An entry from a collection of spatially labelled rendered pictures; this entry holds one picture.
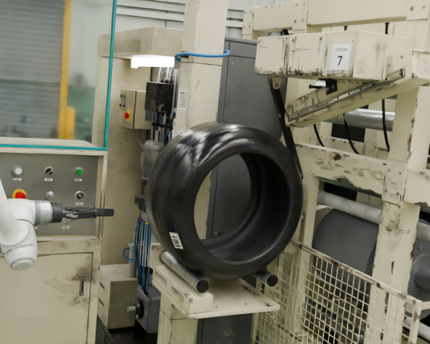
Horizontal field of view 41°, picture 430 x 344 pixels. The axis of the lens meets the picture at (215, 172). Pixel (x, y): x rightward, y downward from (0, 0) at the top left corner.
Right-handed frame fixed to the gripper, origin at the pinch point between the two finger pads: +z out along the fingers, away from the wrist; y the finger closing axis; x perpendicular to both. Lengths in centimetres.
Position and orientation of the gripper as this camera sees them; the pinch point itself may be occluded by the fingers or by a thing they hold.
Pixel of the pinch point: (104, 211)
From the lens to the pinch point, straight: 224.3
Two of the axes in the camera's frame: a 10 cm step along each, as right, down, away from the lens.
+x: -0.9, 9.9, 1.4
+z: 8.9, 0.2, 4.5
